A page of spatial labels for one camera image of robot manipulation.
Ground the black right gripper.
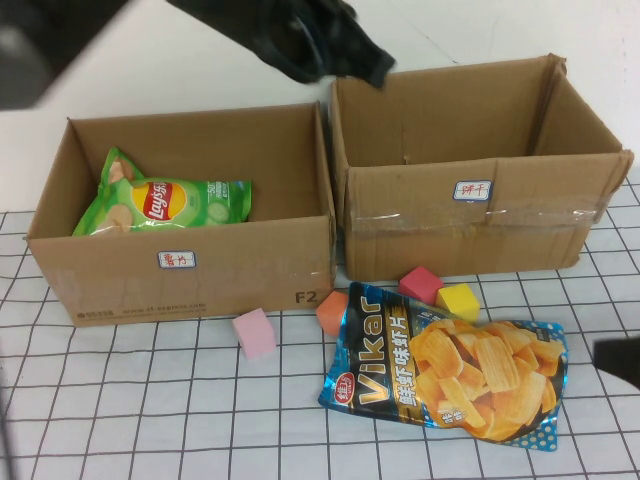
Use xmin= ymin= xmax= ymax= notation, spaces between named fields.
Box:
xmin=592 ymin=337 xmax=640 ymax=392

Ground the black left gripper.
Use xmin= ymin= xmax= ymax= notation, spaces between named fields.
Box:
xmin=279 ymin=0 xmax=397 ymax=89

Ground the blue Vikar chips bag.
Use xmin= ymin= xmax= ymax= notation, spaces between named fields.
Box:
xmin=317 ymin=281 xmax=569 ymax=454

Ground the yellow foam cube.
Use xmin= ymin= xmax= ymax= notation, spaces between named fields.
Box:
xmin=434 ymin=282 xmax=481 ymax=321

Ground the white label red handwriting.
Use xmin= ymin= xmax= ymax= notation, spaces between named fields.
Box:
xmin=157 ymin=250 xmax=197 ymax=270
xmin=452 ymin=180 xmax=493 ymax=204

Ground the green Lay's chips bag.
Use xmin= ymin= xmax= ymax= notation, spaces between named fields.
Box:
xmin=72 ymin=146 xmax=253 ymax=238

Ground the taped cardboard box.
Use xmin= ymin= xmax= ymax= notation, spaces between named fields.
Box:
xmin=328 ymin=53 xmax=634 ymax=282

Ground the red foam cube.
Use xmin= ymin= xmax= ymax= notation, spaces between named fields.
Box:
xmin=397 ymin=265 xmax=445 ymax=307

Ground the orange foam cube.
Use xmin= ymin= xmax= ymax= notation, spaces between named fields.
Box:
xmin=315 ymin=291 xmax=350 ymax=337

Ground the pink foam cube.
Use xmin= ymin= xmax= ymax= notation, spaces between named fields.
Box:
xmin=231 ymin=307 xmax=278 ymax=360

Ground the cardboard box with F2 print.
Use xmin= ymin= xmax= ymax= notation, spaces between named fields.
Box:
xmin=24 ymin=101 xmax=337 ymax=329

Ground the white grid tablecloth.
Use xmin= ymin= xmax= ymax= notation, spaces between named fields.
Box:
xmin=0 ymin=167 xmax=640 ymax=480

